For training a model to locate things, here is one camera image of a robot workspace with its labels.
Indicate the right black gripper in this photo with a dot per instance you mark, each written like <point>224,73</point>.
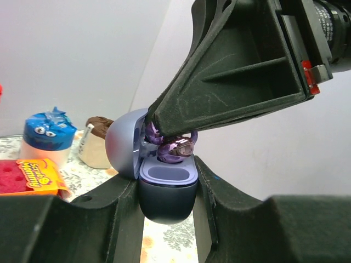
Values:
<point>312,41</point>

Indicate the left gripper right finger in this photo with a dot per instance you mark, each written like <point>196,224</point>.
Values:
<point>232,226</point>

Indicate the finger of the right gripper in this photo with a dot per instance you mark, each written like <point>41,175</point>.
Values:
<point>188,102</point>
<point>245,72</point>

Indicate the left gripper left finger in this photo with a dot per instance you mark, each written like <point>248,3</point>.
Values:
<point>102,225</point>

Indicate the purple earbud case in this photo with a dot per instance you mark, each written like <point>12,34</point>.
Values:
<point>166,191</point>

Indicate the purple earbud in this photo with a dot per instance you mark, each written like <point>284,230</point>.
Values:
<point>153,135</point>
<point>175,149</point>

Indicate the brown topped paper roll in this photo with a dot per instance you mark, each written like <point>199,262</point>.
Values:
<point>91,149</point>

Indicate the pink orange candy box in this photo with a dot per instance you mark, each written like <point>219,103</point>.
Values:
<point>20,177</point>

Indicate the blue wrapped paper roll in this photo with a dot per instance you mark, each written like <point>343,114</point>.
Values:
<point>48,134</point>

